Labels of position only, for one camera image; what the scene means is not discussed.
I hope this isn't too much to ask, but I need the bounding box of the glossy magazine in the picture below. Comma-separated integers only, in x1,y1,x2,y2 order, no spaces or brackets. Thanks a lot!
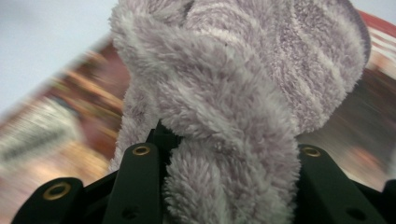
0,10,396,218

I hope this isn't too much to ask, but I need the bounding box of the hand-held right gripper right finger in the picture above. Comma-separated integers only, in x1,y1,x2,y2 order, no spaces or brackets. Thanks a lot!
293,143,388,224

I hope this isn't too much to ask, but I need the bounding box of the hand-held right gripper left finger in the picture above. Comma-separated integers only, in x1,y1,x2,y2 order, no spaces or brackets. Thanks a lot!
102,120,182,224

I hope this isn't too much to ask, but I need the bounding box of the striped fluffy cloth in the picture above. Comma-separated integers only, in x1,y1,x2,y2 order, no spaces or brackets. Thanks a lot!
106,0,372,224

